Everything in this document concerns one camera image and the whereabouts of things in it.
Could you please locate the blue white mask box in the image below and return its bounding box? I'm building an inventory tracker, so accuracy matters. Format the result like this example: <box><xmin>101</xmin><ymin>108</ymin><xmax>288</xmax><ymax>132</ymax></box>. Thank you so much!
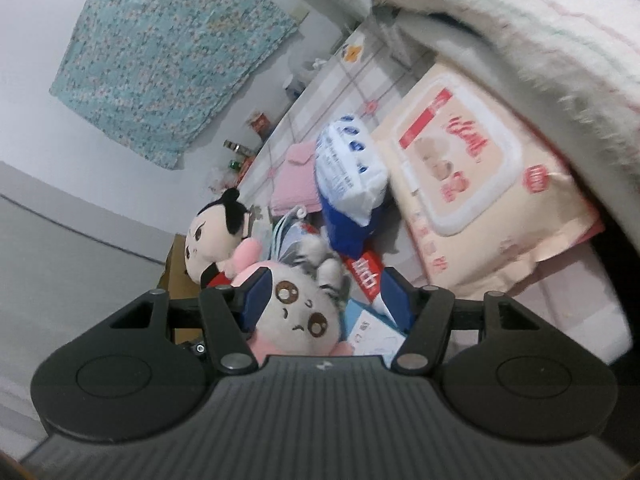
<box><xmin>344</xmin><ymin>299</ymin><xmax>406</xmax><ymax>367</ymax></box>

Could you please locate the red toothpaste tube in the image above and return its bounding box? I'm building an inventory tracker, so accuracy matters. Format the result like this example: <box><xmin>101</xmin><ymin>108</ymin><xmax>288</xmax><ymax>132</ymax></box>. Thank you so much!
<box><xmin>342</xmin><ymin>249</ymin><xmax>395</xmax><ymax>324</ymax></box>

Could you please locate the pink round plush toy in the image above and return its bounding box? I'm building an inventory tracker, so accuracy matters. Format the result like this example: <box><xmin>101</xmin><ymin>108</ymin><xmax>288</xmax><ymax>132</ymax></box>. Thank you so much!
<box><xmin>231</xmin><ymin>234</ymin><xmax>354</xmax><ymax>363</ymax></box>

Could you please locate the pink knitted sponge pad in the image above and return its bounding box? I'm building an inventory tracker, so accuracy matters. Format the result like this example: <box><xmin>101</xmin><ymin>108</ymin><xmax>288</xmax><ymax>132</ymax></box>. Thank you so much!
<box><xmin>269</xmin><ymin>141</ymin><xmax>321</xmax><ymax>217</ymax></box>

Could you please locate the blue white wet wipes pack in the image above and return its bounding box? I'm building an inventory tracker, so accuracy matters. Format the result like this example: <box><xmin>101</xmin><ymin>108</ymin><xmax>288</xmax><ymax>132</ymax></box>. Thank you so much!
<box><xmin>314</xmin><ymin>114</ymin><xmax>388</xmax><ymax>260</ymax></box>

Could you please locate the black-haired red-dress plush doll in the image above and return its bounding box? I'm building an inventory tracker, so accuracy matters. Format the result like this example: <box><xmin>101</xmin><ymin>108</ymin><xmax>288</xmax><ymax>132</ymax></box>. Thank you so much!
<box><xmin>184</xmin><ymin>188</ymin><xmax>248</xmax><ymax>288</ymax></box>

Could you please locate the brown cardboard box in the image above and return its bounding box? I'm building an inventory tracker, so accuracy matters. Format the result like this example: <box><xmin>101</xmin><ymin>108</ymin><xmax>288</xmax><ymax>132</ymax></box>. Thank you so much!
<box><xmin>158</xmin><ymin>234</ymin><xmax>202</xmax><ymax>344</ymax></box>

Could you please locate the light blue folded cloth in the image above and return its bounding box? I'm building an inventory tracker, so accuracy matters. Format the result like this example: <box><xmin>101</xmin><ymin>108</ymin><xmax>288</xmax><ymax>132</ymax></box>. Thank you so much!
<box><xmin>269</xmin><ymin>206</ymin><xmax>319</xmax><ymax>260</ymax></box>

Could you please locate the large beige baby wipes pack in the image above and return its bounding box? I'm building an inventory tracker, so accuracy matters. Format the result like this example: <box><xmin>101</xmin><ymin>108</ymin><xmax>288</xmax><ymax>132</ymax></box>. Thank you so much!
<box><xmin>372</xmin><ymin>63</ymin><xmax>598</xmax><ymax>299</ymax></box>

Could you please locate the white striped blanket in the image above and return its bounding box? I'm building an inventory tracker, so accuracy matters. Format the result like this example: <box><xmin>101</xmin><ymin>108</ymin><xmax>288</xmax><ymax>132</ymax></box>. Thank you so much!
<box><xmin>373</xmin><ymin>0</ymin><xmax>639</xmax><ymax>142</ymax></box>

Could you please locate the floral teal wall cloth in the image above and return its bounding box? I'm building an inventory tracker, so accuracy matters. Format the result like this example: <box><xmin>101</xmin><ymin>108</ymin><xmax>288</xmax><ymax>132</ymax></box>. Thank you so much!
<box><xmin>50</xmin><ymin>0</ymin><xmax>297</xmax><ymax>169</ymax></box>

